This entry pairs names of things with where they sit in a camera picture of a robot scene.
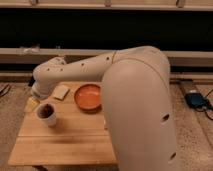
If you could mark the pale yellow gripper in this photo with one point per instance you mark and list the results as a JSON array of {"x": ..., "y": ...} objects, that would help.
[{"x": 31, "y": 104}]

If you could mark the red chili pepper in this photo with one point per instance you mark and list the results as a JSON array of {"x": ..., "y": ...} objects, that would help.
[{"x": 46, "y": 111}]

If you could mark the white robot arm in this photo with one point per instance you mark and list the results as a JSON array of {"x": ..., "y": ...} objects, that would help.
[{"x": 135, "y": 98}]

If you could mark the beige sponge block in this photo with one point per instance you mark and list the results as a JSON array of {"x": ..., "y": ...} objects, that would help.
[{"x": 60, "y": 92}]

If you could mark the orange bowl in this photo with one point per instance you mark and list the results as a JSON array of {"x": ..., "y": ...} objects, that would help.
[{"x": 87, "y": 97}]

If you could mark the wooden table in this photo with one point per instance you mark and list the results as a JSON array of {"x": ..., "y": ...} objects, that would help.
[{"x": 77, "y": 138}]

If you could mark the blue device on floor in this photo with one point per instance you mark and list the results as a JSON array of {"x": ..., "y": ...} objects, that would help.
[{"x": 195, "y": 100}]

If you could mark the metal rail beam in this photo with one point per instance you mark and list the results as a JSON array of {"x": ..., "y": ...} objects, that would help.
[{"x": 38, "y": 55}]

